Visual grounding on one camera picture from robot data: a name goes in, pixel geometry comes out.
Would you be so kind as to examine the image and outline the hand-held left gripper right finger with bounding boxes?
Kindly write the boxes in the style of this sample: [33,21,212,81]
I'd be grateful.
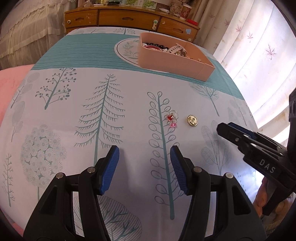
[170,145,267,241]

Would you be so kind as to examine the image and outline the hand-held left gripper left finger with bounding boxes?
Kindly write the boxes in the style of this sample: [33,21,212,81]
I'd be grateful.
[23,145,120,241]

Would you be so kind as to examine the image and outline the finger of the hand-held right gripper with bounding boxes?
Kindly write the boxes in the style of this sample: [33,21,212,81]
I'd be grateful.
[228,122,287,154]
[217,123,278,156]

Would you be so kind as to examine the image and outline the round gold brooch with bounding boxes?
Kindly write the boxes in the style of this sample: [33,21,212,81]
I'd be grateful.
[187,115,199,127]

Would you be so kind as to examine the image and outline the pink crystal earrings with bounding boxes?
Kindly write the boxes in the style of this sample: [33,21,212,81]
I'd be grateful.
[167,111,179,128]

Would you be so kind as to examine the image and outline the pink box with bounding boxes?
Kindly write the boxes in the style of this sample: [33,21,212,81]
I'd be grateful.
[138,32,216,82]

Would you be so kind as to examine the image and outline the pink smart watch band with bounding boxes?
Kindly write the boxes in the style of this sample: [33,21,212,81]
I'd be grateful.
[168,43,188,55]

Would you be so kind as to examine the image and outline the black bead bracelet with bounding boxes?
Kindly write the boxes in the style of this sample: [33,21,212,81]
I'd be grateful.
[142,42,169,49]

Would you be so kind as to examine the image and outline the person's right hand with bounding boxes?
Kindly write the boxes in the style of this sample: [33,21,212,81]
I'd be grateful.
[254,176,296,223]

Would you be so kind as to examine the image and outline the white leaf print curtain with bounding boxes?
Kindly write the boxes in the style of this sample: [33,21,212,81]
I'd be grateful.
[192,0,296,144]

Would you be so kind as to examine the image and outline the wooden desk with drawers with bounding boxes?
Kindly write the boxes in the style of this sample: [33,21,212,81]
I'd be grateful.
[64,3,201,45]

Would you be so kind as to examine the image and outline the white lace furniture cover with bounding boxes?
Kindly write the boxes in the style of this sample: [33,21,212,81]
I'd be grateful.
[0,0,77,70]

